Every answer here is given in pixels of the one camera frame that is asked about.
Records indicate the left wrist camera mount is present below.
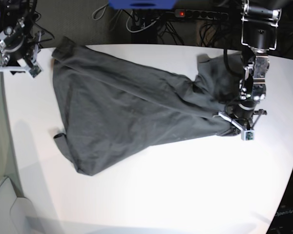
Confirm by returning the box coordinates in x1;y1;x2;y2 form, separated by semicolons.
213;109;267;141

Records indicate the blue box overhead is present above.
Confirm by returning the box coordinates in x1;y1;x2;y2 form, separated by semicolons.
108;0;177;9

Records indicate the white cable loop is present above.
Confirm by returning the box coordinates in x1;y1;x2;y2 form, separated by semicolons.
126;14;159;33

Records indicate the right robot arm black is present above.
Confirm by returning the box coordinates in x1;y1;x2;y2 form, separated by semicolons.
0;0;37;60

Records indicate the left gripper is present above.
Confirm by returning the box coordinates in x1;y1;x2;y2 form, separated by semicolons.
228;103;255;120

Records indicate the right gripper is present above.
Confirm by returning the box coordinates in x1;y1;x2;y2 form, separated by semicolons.
0;29;34;63

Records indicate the grey bin at left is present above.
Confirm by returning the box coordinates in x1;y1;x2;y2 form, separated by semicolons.
0;177;44;234

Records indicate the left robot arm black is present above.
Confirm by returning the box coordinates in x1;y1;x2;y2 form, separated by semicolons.
233;0;287;120

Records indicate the black power strip red switch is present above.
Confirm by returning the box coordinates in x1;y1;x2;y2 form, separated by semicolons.
174;9;229;20

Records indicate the dark grey t-shirt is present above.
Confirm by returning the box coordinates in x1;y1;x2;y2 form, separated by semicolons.
52;37;240;176

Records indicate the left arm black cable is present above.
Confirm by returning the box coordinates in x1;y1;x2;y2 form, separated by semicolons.
223;48;242;78

